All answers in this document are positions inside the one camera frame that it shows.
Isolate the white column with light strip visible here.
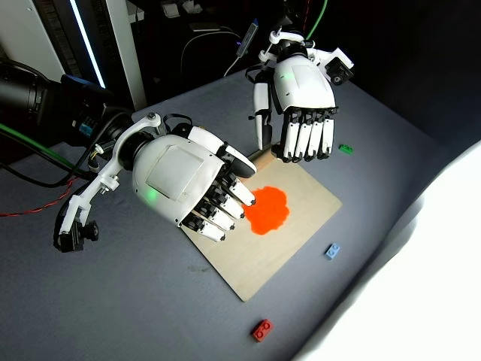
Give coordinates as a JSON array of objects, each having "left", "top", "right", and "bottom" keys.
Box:
[{"left": 0, "top": 0, "right": 147, "bottom": 112}]

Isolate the wooden rolling pin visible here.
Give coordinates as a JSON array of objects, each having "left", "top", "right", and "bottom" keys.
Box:
[{"left": 248, "top": 145, "right": 281, "bottom": 170}]

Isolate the grey usb adapter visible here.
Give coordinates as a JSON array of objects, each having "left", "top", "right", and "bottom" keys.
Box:
[{"left": 235, "top": 20, "right": 260, "bottom": 58}]

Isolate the flat orange dough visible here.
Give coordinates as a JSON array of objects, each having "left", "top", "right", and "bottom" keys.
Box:
[{"left": 242, "top": 186, "right": 292, "bottom": 236}]

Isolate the grey table cloth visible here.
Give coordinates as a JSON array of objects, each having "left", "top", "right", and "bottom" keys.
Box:
[{"left": 0, "top": 47, "right": 452, "bottom": 361}]

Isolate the light wooden board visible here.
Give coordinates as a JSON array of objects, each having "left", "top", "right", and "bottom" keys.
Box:
[{"left": 180, "top": 144, "right": 343, "bottom": 303}]

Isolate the red toy brick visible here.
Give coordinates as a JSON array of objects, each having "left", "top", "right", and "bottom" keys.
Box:
[{"left": 251, "top": 318, "right": 274, "bottom": 342}]

